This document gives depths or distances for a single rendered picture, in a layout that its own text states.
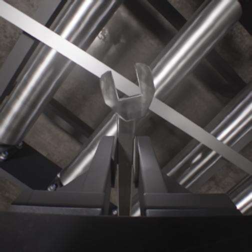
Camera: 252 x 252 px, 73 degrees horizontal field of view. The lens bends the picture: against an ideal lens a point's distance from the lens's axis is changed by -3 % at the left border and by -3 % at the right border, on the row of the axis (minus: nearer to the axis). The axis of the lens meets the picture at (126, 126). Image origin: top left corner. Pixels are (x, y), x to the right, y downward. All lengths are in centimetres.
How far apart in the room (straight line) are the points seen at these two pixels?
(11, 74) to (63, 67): 27
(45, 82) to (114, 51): 94
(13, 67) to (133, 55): 92
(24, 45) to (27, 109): 25
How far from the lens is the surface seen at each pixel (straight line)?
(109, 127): 56
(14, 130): 67
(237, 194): 85
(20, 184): 72
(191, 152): 65
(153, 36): 148
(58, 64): 57
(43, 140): 172
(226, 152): 66
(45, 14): 74
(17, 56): 77
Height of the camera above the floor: 144
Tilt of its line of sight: 73 degrees down
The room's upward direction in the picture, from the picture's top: 179 degrees counter-clockwise
